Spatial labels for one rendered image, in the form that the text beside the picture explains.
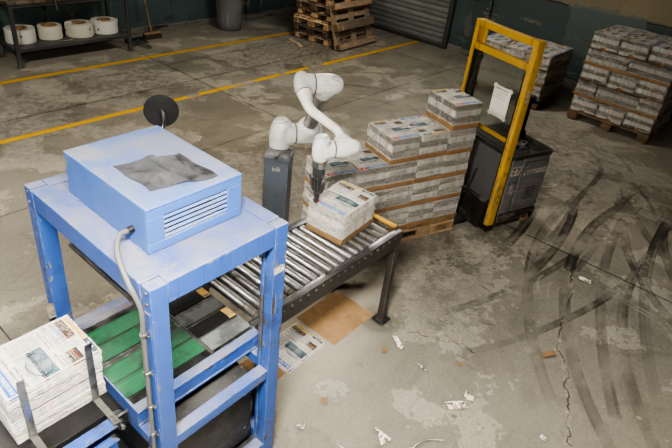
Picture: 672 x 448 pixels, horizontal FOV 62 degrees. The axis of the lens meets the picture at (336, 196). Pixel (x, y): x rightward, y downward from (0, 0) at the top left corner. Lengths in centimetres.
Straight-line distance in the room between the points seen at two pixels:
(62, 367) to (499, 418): 258
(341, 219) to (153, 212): 160
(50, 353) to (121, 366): 38
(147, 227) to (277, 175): 216
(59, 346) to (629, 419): 341
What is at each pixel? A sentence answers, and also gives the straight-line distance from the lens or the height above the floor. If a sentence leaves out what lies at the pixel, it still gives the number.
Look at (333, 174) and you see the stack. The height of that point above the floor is 83.
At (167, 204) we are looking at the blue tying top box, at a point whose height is 174.
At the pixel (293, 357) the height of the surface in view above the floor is 1.
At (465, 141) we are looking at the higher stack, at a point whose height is 94.
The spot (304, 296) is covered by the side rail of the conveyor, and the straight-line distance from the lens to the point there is 319.
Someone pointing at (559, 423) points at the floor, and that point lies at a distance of 406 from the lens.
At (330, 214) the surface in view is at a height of 99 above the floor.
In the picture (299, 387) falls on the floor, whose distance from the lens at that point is 377.
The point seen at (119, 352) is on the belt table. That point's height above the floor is 80.
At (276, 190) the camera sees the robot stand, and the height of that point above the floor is 72.
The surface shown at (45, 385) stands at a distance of 254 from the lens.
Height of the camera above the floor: 286
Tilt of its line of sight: 30 degrees down
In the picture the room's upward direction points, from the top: 7 degrees clockwise
